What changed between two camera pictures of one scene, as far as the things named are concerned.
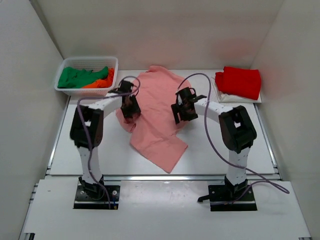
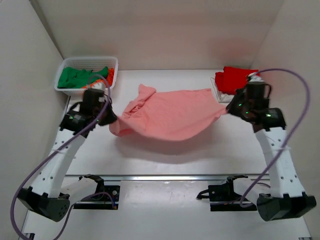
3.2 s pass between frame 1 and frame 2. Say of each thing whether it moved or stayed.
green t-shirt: stayed
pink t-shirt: moved
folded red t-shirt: stayed
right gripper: moved
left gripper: moved
